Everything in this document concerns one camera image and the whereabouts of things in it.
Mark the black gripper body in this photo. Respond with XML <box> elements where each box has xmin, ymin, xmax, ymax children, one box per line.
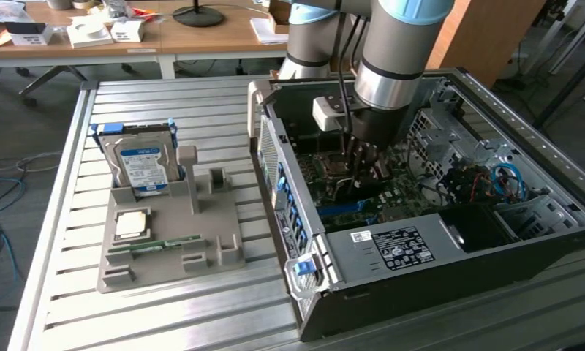
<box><xmin>348</xmin><ymin>104</ymin><xmax>414</xmax><ymax>146</ymax></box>

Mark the CPU socket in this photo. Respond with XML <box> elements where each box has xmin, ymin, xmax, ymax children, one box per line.
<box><xmin>315</xmin><ymin>150</ymin><xmax>348</xmax><ymax>178</ymax></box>

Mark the green motherboard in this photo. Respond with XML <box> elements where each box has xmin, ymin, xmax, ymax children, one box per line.
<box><xmin>292</xmin><ymin>131</ymin><xmax>450</xmax><ymax>233</ymax></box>

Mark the blue expansion slot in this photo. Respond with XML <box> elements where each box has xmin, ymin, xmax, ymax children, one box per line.
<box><xmin>319</xmin><ymin>203</ymin><xmax>367</xmax><ymax>217</ymax></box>

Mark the finned chipset heatsink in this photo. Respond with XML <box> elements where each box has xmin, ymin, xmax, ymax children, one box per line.
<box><xmin>380</xmin><ymin>206</ymin><xmax>414</xmax><ymax>223</ymax></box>

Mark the grey power supply unit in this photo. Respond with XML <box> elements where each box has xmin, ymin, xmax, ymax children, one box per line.
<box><xmin>316</xmin><ymin>214</ymin><xmax>464</xmax><ymax>284</ymax></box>

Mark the blue case latch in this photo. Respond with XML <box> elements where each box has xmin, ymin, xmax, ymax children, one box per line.
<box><xmin>292</xmin><ymin>255</ymin><xmax>323</xmax><ymax>277</ymax></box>

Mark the wooden cabinet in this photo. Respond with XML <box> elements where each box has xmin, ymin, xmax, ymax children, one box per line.
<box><xmin>419</xmin><ymin>0</ymin><xmax>551</xmax><ymax>88</ymax></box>

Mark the stack of white papers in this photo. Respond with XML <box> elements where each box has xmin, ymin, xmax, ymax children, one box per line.
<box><xmin>250</xmin><ymin>16</ymin><xmax>291</xmax><ymax>45</ymax></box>

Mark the black open PC case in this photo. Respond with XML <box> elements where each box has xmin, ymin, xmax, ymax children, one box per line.
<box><xmin>247</xmin><ymin>67</ymin><xmax>585</xmax><ymax>343</ymax></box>

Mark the silver disk bay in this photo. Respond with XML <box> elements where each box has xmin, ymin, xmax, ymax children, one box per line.
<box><xmin>492</xmin><ymin>193</ymin><xmax>582</xmax><ymax>242</ymax></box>

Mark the brown cardboard box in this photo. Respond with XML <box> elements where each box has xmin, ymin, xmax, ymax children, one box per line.
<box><xmin>267</xmin><ymin>0</ymin><xmax>294</xmax><ymax>26</ymax></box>

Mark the grey plastic parts rack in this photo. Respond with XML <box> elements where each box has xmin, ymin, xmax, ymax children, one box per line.
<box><xmin>96</xmin><ymin>144</ymin><xmax>248</xmax><ymax>295</ymax></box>

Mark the hard disk with blue carrier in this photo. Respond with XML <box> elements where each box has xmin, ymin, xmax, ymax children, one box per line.
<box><xmin>90</xmin><ymin>118</ymin><xmax>182</xmax><ymax>198</ymax></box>

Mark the green RAM stick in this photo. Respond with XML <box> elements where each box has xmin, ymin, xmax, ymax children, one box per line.
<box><xmin>110</xmin><ymin>235</ymin><xmax>202</xmax><ymax>255</ymax></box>

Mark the black round lamp base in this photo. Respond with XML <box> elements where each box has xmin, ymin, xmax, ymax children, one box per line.
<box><xmin>172</xmin><ymin>0</ymin><xmax>226</xmax><ymax>29</ymax></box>

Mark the CPU with silver lid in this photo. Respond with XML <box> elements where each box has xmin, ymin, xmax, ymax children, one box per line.
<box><xmin>115</xmin><ymin>211</ymin><xmax>151</xmax><ymax>242</ymax></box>

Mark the red orange desk tool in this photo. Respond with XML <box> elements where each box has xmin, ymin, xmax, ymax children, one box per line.
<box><xmin>131</xmin><ymin>7</ymin><xmax>163</xmax><ymax>23</ymax></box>

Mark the small white labelled box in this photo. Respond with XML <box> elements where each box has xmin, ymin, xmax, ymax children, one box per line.
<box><xmin>111</xmin><ymin>20</ymin><xmax>147</xmax><ymax>44</ymax></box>

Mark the white box with tape roll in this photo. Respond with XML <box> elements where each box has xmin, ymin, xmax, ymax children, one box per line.
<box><xmin>67</xmin><ymin>18</ymin><xmax>115</xmax><ymax>49</ymax></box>

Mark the wooden desk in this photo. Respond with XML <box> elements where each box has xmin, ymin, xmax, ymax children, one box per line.
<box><xmin>0</xmin><ymin>0</ymin><xmax>428</xmax><ymax>107</ymax></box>

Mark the white box with black lid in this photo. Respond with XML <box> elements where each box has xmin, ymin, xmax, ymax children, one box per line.
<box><xmin>4</xmin><ymin>21</ymin><xmax>55</xmax><ymax>48</ymax></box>

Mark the clear plastic bag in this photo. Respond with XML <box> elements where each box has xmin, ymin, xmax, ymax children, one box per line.
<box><xmin>0</xmin><ymin>0</ymin><xmax>31</xmax><ymax>25</ymax></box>

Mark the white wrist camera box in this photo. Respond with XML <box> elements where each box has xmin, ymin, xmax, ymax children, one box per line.
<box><xmin>311</xmin><ymin>95</ymin><xmax>358</xmax><ymax>131</ymax></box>

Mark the coloured disk power wire bundle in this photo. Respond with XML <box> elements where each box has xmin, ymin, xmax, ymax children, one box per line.
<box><xmin>442</xmin><ymin>164</ymin><xmax>499</xmax><ymax>205</ymax></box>

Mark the blue disk wire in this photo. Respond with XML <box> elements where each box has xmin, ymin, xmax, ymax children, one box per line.
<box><xmin>492</xmin><ymin>162</ymin><xmax>531</xmax><ymax>202</ymax></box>

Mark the white floor cable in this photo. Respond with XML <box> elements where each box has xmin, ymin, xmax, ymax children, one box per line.
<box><xmin>0</xmin><ymin>151</ymin><xmax>63</xmax><ymax>175</ymax></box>

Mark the blue floor cable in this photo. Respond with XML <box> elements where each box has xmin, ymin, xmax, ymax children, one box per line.
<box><xmin>0</xmin><ymin>164</ymin><xmax>26</xmax><ymax>312</ymax></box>

